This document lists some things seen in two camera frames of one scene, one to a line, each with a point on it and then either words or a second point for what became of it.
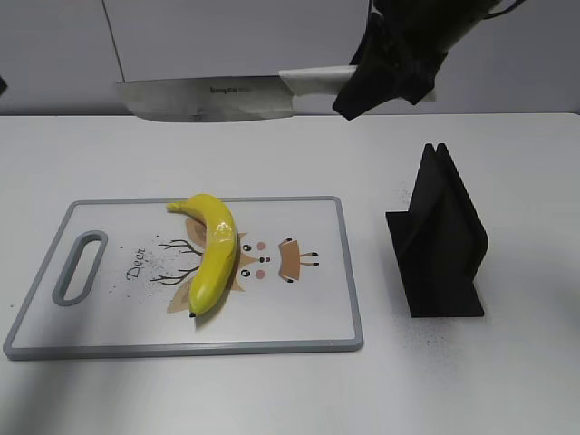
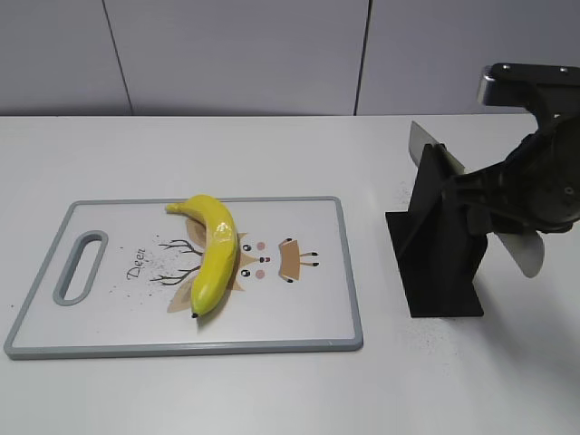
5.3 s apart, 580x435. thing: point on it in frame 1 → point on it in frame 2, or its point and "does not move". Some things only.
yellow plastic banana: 215,267 does not move
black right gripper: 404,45 → 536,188
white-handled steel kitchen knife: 227,99 → 526,249
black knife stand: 439,241 does not move
